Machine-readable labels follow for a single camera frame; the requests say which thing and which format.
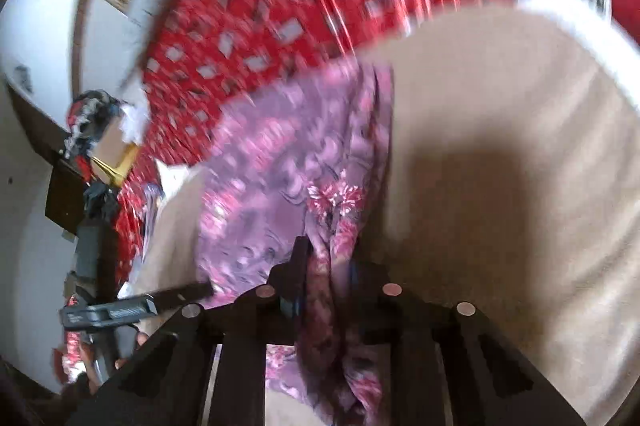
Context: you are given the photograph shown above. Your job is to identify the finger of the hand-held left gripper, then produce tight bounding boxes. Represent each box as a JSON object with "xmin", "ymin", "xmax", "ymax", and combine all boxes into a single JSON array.
[{"xmin": 150, "ymin": 281, "xmax": 215, "ymax": 309}]

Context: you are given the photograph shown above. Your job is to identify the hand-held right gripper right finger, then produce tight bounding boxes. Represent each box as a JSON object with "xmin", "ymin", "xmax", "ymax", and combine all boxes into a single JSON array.
[{"xmin": 347, "ymin": 256, "xmax": 588, "ymax": 426}]

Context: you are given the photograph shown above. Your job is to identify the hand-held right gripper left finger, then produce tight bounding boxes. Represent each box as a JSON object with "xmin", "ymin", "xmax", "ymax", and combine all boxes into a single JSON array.
[{"xmin": 65, "ymin": 236, "xmax": 313, "ymax": 426}]

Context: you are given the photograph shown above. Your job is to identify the purple floral garment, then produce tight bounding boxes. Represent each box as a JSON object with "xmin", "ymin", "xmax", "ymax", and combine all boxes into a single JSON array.
[{"xmin": 192, "ymin": 61, "xmax": 401, "ymax": 424}]

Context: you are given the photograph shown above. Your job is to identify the pile of mixed clothes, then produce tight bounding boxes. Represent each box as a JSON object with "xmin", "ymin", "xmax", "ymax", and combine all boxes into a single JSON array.
[{"xmin": 65, "ymin": 88, "xmax": 126, "ymax": 162}]

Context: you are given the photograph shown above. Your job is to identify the person's left hand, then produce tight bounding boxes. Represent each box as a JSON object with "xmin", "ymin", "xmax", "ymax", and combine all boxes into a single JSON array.
[{"xmin": 75, "ymin": 328, "xmax": 151, "ymax": 394}]

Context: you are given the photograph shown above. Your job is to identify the blue denim cloth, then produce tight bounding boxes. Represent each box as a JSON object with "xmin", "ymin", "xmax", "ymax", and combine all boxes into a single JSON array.
[{"xmin": 82, "ymin": 181, "xmax": 121, "ymax": 227}]

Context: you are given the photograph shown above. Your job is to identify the white papers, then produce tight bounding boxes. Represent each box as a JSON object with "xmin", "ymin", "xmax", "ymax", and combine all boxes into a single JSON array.
[{"xmin": 152, "ymin": 158, "xmax": 191, "ymax": 207}]

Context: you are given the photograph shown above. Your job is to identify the dark wooden furniture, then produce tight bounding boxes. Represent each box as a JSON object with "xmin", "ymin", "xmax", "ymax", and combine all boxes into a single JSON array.
[{"xmin": 5, "ymin": 78, "xmax": 93, "ymax": 237}]

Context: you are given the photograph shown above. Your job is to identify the cardboard box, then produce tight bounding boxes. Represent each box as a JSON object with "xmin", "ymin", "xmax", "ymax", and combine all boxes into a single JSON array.
[{"xmin": 91, "ymin": 123, "xmax": 141, "ymax": 187}]

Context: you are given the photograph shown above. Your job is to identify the white plastic bag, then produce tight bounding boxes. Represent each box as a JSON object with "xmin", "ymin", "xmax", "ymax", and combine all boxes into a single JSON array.
[{"xmin": 120, "ymin": 101, "xmax": 151, "ymax": 142}]

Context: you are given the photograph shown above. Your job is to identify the beige fleece blanket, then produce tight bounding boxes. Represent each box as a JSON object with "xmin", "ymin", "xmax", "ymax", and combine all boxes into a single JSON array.
[{"xmin": 120, "ymin": 3, "xmax": 640, "ymax": 426}]

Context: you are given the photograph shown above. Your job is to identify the red patterned blanket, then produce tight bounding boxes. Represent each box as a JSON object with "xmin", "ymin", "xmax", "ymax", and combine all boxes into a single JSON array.
[{"xmin": 112, "ymin": 0, "xmax": 521, "ymax": 287}]

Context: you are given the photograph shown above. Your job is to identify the plain red cloth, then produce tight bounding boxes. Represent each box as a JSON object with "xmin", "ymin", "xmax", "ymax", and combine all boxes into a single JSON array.
[{"xmin": 612, "ymin": 0, "xmax": 640, "ymax": 42}]

